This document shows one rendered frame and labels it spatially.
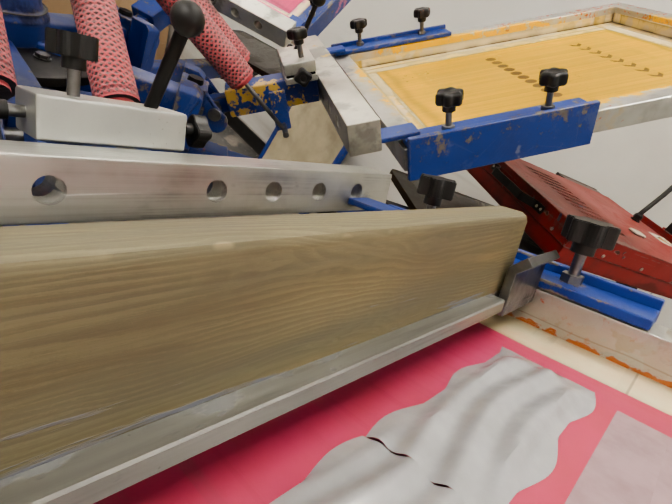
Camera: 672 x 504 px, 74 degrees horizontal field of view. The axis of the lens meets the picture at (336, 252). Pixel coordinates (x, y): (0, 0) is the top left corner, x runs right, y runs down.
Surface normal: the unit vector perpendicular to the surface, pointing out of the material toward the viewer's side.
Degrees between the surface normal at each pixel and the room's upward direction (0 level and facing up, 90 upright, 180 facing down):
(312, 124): 80
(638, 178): 90
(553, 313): 90
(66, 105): 71
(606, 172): 90
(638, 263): 91
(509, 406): 8
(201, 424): 19
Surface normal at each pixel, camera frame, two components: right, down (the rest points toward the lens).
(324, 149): -0.60, -0.06
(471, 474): 0.64, -0.60
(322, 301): 0.71, 0.34
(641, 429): 0.19, -0.93
